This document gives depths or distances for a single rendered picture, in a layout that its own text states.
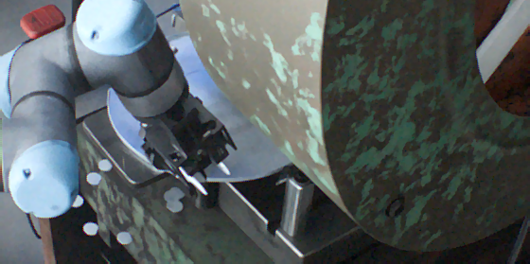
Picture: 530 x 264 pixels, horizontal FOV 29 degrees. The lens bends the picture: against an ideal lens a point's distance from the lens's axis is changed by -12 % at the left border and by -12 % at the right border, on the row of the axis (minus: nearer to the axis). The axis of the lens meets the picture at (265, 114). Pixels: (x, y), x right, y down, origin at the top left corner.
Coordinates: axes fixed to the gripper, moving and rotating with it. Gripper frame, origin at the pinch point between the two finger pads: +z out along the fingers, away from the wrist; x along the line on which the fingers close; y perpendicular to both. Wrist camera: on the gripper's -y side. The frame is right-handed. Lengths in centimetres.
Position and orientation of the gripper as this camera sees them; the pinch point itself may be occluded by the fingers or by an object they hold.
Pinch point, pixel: (199, 169)
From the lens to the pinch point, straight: 138.1
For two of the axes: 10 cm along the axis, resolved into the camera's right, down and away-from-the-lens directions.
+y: 6.3, 5.5, -5.5
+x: 7.3, -6.5, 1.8
